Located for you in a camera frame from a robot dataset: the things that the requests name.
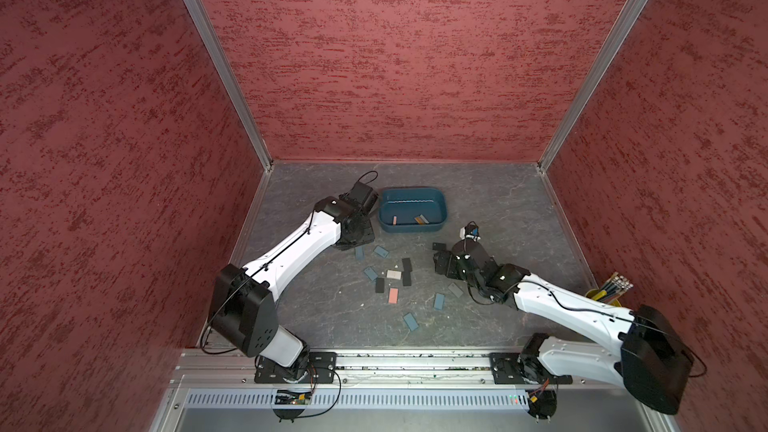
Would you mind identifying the blue eraser front right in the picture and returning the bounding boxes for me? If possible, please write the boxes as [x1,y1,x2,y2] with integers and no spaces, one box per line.
[433,293,445,311]

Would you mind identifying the teal plastic storage box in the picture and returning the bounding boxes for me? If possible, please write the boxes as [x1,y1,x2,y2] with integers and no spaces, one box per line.
[377,187,448,234]

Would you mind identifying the aluminium front rail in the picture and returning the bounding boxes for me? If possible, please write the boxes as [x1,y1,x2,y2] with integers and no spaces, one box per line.
[171,348,619,389]

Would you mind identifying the left corner aluminium post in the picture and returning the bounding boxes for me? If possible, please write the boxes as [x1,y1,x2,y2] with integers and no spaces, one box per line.
[182,0,273,173]

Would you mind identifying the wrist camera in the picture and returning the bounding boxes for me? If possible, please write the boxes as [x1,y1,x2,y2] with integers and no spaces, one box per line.
[459,221,480,242]
[344,170,379,215]

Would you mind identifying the blue eraser tilted top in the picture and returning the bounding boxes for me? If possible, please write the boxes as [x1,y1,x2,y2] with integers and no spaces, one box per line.
[373,246,390,258]

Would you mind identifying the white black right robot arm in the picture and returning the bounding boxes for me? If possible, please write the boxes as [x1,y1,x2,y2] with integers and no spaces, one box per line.
[433,239,697,418]

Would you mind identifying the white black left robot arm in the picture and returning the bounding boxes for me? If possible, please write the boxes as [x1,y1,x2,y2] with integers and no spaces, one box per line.
[205,192,378,383]

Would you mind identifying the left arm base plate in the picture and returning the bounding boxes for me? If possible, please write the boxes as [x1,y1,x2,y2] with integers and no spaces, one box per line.
[254,351,338,385]

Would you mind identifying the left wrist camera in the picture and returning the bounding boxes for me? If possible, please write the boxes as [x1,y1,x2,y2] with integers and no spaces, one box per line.
[344,170,379,215]

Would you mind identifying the blue eraser centre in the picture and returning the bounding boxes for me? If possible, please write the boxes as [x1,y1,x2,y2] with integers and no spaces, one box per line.
[363,267,379,281]

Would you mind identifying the right corner aluminium post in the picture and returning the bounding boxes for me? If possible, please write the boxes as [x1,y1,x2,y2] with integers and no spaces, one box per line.
[538,0,649,176]

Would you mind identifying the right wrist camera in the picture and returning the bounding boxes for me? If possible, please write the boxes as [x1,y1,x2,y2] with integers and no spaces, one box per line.
[459,221,480,242]

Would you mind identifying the corner aluminium post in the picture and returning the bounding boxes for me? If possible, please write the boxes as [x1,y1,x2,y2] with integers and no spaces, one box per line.
[538,0,649,176]
[182,0,273,173]

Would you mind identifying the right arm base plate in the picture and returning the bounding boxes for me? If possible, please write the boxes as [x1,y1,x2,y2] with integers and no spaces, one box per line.
[489,353,573,386]

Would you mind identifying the yellow pencil cup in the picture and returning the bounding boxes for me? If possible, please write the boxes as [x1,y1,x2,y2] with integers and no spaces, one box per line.
[585,289,621,307]

